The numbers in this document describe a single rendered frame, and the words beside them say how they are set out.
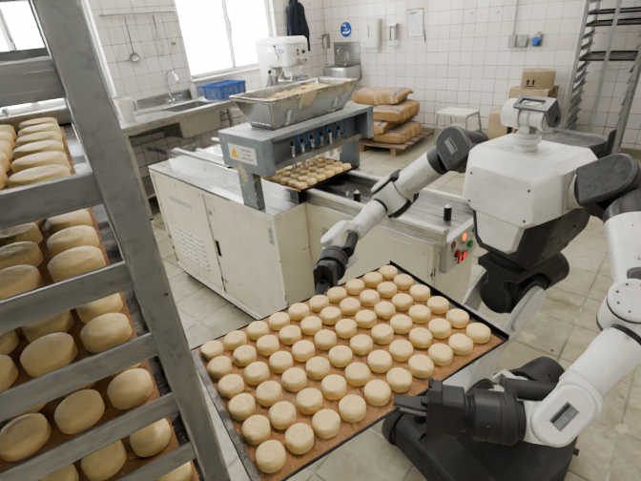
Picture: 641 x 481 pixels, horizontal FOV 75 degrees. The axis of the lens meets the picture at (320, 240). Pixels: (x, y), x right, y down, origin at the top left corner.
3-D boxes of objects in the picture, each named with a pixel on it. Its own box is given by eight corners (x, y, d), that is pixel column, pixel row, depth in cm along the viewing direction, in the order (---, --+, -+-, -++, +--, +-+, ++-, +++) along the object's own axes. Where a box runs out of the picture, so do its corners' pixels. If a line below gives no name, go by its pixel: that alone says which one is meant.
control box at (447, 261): (438, 271, 162) (440, 240, 155) (468, 246, 176) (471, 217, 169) (446, 274, 159) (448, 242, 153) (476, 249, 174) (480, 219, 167)
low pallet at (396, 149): (324, 146, 569) (323, 138, 563) (357, 132, 622) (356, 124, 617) (403, 157, 500) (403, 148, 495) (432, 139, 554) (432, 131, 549)
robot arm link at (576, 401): (543, 449, 74) (594, 397, 75) (558, 457, 66) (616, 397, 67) (512, 420, 77) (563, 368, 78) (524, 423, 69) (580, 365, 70)
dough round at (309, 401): (308, 420, 77) (307, 412, 76) (292, 405, 81) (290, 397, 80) (328, 404, 80) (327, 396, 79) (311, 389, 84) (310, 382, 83)
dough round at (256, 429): (238, 431, 77) (237, 424, 76) (262, 416, 79) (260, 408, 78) (251, 450, 73) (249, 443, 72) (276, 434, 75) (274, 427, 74)
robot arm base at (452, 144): (453, 157, 133) (474, 125, 128) (483, 180, 126) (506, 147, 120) (425, 154, 124) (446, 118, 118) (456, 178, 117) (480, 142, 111)
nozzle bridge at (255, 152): (231, 199, 206) (217, 131, 190) (331, 158, 249) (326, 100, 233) (273, 217, 185) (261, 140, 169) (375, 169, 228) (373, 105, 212)
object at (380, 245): (318, 337, 237) (301, 190, 194) (357, 307, 258) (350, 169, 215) (424, 404, 192) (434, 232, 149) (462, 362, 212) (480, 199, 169)
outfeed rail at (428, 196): (212, 146, 297) (210, 136, 294) (216, 145, 299) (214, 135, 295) (482, 218, 167) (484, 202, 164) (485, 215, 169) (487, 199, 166)
